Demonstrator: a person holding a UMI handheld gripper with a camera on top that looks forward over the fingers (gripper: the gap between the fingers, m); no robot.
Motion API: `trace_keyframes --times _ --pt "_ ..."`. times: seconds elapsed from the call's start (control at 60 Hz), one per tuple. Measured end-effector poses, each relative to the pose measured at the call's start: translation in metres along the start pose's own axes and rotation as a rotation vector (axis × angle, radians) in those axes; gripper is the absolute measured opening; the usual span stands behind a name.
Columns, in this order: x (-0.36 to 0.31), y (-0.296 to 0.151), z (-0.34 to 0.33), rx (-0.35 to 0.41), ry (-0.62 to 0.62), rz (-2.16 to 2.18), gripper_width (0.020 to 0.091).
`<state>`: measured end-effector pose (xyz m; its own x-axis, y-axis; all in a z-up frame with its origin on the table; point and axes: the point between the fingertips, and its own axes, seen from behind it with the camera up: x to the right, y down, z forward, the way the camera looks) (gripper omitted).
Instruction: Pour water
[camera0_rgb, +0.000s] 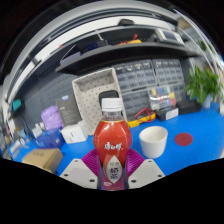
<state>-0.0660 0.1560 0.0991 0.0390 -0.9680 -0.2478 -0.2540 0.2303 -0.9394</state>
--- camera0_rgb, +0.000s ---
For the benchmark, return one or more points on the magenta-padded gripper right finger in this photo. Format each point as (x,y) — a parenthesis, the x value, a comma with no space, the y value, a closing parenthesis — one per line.
(146,173)

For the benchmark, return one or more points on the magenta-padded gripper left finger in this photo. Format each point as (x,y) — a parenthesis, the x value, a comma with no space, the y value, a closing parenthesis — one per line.
(78,173)

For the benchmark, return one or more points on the red drink bottle white cap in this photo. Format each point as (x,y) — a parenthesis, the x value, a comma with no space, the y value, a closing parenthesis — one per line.
(112,140)

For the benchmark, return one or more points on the white cup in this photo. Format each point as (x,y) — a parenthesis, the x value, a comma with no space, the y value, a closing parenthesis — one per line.
(153,143)

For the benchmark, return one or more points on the brown cardboard box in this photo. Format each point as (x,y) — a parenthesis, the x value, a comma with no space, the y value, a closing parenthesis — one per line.
(43,158)

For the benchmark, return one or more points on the blue box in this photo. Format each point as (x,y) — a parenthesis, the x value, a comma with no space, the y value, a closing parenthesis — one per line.
(50,139)

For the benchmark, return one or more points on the flat round red coaster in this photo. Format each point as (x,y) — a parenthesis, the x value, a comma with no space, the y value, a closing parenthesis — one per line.
(183,139)

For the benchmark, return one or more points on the yellow multimeter with leads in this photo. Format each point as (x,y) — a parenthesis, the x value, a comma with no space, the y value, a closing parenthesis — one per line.
(143,119)

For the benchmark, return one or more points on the purple plastic bag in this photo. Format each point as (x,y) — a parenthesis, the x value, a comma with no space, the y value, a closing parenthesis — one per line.
(51,117)

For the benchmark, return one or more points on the black box white label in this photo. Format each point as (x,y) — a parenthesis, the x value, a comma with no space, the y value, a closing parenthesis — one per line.
(167,114)

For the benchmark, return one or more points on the dark grey flat box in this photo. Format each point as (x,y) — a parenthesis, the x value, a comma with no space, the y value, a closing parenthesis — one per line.
(68,110)

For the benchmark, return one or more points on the white perforated tray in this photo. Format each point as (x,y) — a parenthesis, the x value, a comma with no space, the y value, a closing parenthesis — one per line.
(86,100)

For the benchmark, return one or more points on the clear parts box coloured contents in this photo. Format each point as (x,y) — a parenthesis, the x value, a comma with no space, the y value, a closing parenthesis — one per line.
(162,97)

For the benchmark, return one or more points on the black case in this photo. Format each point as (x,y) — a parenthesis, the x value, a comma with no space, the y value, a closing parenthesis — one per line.
(188,106)

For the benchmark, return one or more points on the black rounded speaker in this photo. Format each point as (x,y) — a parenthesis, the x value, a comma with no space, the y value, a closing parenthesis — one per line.
(108,94)

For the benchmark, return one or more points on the green potted plant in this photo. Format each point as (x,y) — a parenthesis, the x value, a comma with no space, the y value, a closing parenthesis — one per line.
(203,85)

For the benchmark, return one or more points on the dark blue flat boxes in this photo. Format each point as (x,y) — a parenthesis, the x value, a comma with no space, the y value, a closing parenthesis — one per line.
(75,55)

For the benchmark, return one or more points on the yellow and red tool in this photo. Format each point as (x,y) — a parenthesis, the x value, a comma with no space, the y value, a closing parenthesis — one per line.
(131,42)

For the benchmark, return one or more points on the grey oscilloscope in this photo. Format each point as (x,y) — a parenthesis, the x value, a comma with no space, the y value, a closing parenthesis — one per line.
(170,36)

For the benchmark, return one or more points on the white shelf unit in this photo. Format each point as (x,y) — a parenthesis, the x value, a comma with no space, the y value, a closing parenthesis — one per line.
(203,43)

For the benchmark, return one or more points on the black wall shelf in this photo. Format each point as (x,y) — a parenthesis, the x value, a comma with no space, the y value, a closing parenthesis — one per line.
(126,53)

